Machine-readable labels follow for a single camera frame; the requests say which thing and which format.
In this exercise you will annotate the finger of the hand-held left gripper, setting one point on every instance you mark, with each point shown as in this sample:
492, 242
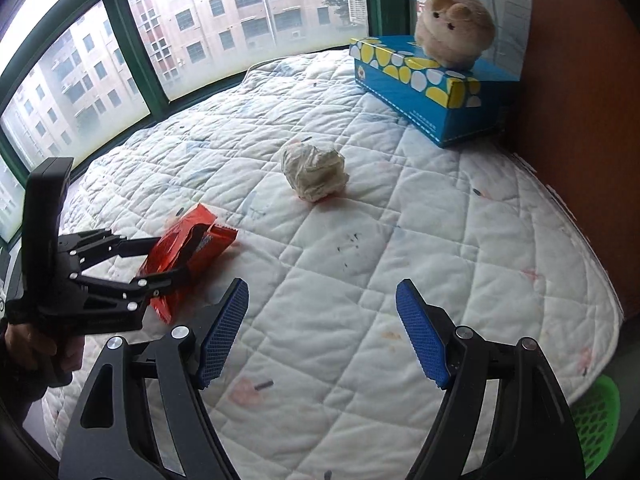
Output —
160, 285
135, 246

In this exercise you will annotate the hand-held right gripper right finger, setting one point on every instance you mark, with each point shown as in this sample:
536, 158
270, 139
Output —
422, 335

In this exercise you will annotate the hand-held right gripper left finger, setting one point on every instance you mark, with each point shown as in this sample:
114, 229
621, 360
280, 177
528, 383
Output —
222, 335

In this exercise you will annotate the orange snack packet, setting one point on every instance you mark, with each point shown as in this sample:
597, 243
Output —
180, 230

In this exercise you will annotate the paper ball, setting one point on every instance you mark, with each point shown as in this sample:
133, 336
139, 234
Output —
312, 170

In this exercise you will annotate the green plastic basket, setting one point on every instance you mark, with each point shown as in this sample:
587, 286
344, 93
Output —
597, 420

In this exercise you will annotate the person's left forearm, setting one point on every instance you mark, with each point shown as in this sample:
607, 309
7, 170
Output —
20, 385

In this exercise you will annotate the person's left hand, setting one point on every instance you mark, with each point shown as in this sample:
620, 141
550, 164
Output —
25, 342

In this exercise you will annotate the white quilted blanket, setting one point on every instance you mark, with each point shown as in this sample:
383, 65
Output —
350, 260

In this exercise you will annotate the blue spotted tissue box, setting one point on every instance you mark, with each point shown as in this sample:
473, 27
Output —
450, 120

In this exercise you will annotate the apartment building outside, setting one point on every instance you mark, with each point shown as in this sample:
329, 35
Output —
225, 20

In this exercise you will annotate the brown wooden panel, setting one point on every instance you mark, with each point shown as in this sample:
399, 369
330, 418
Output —
575, 110

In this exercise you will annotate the beige plush toy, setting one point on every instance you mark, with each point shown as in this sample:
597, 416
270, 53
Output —
455, 30

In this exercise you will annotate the green window frame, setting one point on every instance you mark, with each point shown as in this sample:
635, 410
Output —
138, 50

